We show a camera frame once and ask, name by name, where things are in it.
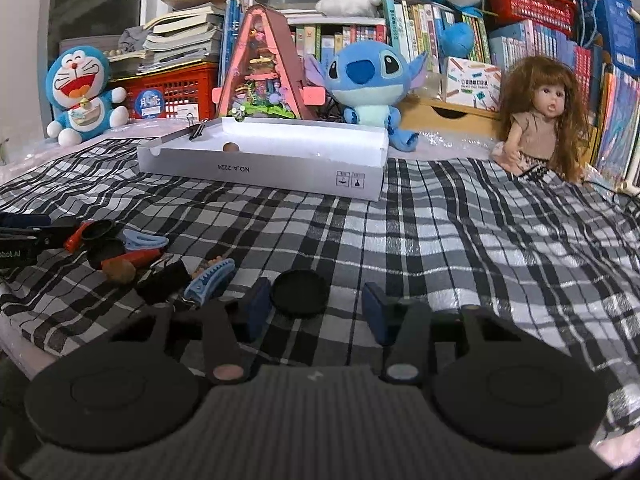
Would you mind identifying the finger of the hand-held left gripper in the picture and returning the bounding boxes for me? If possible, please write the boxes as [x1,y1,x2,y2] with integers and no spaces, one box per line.
[0,212,53,228]
[0,228,81,251]

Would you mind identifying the black white plaid blanket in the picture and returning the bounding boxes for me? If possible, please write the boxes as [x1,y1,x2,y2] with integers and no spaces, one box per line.
[0,136,640,431]

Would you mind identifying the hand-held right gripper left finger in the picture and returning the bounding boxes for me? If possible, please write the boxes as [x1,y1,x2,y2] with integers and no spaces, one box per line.
[107,277,272,386]

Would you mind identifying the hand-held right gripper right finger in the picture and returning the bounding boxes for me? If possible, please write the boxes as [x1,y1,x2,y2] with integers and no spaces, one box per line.
[362,282,506,386]

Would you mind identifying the blue white cat plush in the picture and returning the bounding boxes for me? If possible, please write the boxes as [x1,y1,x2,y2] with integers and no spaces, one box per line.
[46,46,129,147]

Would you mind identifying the white plastic rack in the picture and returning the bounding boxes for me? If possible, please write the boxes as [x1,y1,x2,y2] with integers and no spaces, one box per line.
[617,125,640,197]

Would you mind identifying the tall blue upright books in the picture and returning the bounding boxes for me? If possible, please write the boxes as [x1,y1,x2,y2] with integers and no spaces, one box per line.
[218,0,252,89]

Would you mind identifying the red plastic basket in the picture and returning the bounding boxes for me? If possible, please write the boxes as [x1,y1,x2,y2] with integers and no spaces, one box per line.
[487,0,577,37]

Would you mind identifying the blue gift bag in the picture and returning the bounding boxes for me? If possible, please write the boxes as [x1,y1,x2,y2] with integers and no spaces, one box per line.
[571,0,640,79]

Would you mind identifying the light blue hair clip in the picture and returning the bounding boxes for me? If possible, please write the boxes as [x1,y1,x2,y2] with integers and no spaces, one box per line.
[122,228,170,251]

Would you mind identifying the long-haired baby doll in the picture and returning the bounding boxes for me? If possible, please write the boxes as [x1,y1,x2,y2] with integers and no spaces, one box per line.
[491,55,594,184]

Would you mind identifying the white colourful printed box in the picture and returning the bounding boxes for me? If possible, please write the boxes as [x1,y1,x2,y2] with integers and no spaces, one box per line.
[441,55,503,111]

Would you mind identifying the black binder clip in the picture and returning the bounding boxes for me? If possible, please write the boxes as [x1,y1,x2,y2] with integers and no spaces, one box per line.
[184,115,210,142]
[136,259,201,312]

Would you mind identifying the red plastic crate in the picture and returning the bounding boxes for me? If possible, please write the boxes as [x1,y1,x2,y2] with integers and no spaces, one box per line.
[107,61,221,121]

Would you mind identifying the red-orange hair clip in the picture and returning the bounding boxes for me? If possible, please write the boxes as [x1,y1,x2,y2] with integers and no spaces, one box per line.
[101,249,164,273]
[63,220,94,252]

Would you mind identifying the blue toothed hair clip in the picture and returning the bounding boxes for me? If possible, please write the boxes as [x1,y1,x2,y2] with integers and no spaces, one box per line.
[183,258,236,307]

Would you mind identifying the stack of lying books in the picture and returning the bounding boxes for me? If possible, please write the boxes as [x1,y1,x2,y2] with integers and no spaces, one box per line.
[137,0,227,75]

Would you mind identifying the leaning colourful books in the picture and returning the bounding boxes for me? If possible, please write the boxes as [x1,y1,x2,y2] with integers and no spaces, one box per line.
[591,45,640,188]

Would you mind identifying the grey cloth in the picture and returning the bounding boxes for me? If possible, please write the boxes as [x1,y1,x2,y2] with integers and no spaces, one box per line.
[118,25,152,54]

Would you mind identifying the row of upright books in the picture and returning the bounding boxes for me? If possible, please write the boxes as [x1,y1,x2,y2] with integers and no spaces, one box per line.
[277,0,576,81]

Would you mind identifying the wooden drawer box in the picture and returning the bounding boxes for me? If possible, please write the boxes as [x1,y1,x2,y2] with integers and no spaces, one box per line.
[399,94,507,137]

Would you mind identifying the black cable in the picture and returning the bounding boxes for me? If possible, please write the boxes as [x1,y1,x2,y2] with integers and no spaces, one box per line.
[581,167,626,198]

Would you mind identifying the pink triangular miniature house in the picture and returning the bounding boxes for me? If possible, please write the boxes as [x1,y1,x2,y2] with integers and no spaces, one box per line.
[212,4,326,122]

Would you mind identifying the white cardboard box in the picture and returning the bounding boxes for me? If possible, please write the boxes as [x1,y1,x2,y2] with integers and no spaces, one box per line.
[137,116,390,203]

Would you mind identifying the blue alien plush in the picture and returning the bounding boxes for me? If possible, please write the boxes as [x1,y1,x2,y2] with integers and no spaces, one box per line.
[305,41,430,151]

